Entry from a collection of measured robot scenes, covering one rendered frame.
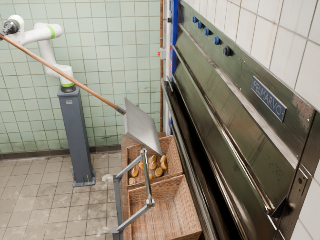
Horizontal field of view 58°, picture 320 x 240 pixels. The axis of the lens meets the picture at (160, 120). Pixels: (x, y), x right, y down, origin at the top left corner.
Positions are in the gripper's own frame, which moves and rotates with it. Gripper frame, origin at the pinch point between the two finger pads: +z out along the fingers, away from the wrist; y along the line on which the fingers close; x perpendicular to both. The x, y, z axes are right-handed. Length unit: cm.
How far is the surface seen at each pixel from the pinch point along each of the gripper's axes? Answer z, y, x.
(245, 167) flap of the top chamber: 124, -60, -102
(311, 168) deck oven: 151, -79, -90
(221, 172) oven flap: 99, -43, -120
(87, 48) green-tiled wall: -126, 13, -64
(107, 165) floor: -93, 117, -165
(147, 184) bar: 70, 3, -114
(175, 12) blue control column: -42, -81, -92
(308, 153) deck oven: 148, -81, -88
